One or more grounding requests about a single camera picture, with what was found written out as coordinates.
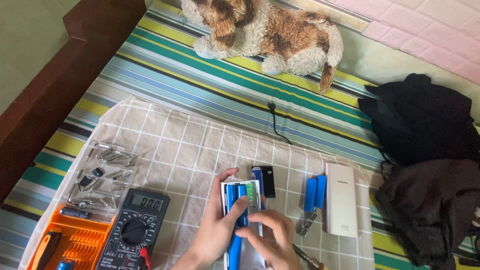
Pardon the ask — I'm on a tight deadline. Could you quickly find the person's left hand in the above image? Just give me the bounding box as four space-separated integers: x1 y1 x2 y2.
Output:
187 167 260 268

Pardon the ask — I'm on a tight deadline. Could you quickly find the person's right hand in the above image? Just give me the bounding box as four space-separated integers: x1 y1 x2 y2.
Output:
235 209 305 270

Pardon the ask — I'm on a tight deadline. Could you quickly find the white power bank case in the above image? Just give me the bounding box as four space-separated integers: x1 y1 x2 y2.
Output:
221 179 268 270

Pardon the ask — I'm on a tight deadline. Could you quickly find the black plastic end cap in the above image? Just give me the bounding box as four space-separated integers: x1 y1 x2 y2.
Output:
251 165 277 199

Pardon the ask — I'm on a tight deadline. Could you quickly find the red probe plug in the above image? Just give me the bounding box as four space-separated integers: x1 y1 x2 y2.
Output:
139 246 152 270

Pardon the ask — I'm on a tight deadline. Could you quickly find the white power bank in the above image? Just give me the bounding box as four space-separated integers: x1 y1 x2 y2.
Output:
325 162 359 238

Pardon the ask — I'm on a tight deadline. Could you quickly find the black digital multimeter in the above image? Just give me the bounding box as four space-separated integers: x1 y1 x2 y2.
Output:
95 188 171 270

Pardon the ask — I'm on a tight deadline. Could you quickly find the beige checked cloth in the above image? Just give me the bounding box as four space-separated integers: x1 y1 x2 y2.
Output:
19 95 376 270

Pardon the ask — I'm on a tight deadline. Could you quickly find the clear lid with screwdriver bits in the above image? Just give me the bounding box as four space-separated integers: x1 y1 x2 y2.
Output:
64 140 139 222

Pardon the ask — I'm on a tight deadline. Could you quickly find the orange tool case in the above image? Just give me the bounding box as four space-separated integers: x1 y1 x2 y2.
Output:
25 204 118 270

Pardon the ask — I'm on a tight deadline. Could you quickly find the black small battery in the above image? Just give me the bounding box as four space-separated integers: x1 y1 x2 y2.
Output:
60 207 91 220

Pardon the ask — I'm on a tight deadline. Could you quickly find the colourful striped bed sheet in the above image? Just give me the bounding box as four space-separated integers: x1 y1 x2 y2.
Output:
0 0 480 270

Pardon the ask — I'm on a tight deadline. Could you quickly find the dark brown garment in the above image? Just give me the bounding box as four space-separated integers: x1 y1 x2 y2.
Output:
375 159 480 270

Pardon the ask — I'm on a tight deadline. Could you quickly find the black garment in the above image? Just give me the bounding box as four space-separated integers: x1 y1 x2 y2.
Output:
358 73 480 166

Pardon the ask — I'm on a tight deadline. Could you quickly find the brown white plush dog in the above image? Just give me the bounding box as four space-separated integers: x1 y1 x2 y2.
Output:
181 0 344 95

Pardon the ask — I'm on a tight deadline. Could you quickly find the metal tool with wooden handle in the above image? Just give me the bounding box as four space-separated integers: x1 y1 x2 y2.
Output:
292 243 329 270

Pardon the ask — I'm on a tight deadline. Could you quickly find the black cable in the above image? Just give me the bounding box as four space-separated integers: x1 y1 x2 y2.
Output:
268 101 293 146

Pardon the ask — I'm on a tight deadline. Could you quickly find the orange black screwdriver handle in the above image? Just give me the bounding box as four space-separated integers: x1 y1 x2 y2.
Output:
31 228 63 270

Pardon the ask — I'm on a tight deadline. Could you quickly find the brown wooden bed frame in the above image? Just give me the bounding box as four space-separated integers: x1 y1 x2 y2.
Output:
0 0 148 205

